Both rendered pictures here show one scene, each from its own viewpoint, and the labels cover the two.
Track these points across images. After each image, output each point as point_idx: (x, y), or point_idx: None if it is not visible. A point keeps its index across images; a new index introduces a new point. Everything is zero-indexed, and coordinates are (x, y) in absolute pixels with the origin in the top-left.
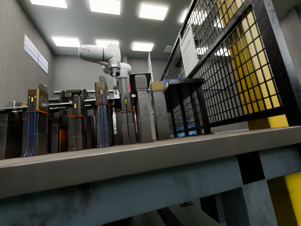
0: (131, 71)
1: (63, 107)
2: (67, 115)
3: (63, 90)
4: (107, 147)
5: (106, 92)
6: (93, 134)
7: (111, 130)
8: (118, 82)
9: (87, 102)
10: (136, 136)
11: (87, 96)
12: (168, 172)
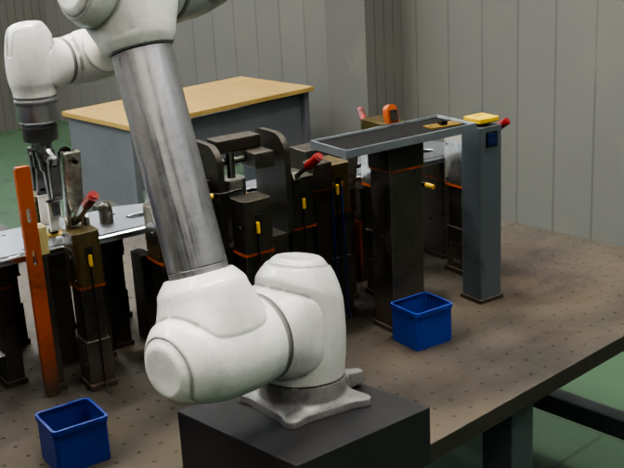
0: (68, 15)
1: (262, 190)
2: (279, 221)
3: (260, 130)
4: (31, 316)
5: (28, 214)
6: (144, 305)
7: (74, 306)
8: (58, 153)
9: (123, 213)
10: (86, 413)
11: (207, 168)
12: None
